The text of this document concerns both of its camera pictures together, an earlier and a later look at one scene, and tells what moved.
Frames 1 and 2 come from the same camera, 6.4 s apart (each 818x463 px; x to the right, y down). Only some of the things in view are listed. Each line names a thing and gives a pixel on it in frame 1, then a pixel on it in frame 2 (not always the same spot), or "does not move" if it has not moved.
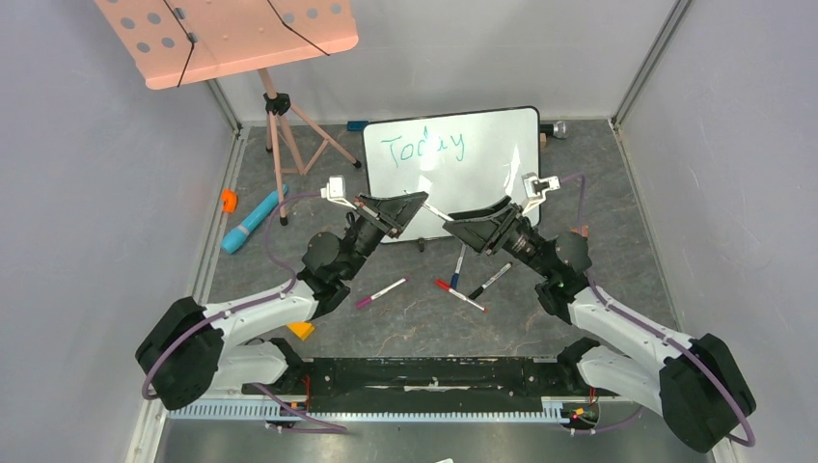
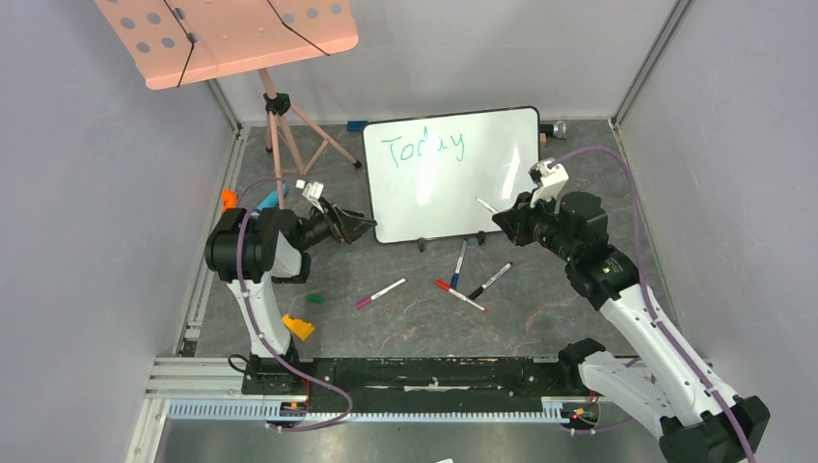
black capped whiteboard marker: [476, 291] does not move
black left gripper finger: [398, 207] -> [352, 224]
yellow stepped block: [302, 330] does not move
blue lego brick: [356, 125] does not move
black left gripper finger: [397, 211] -> [352, 231]
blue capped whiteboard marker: [454, 280] does not move
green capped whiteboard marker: [439, 213] -> [487, 205]
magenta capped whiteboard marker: [366, 299] does not move
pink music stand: [174, 42] does not move
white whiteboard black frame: [464, 161] does not move
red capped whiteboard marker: [444, 285] does not move
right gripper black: [500, 228] -> [521, 222]
